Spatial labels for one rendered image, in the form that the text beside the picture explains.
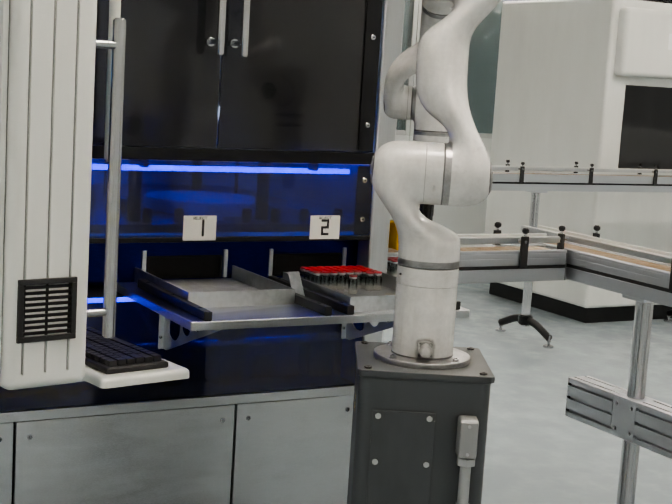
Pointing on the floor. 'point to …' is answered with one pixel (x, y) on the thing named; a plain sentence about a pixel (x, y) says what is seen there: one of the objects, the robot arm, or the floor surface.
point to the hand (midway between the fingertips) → (426, 211)
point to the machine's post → (391, 48)
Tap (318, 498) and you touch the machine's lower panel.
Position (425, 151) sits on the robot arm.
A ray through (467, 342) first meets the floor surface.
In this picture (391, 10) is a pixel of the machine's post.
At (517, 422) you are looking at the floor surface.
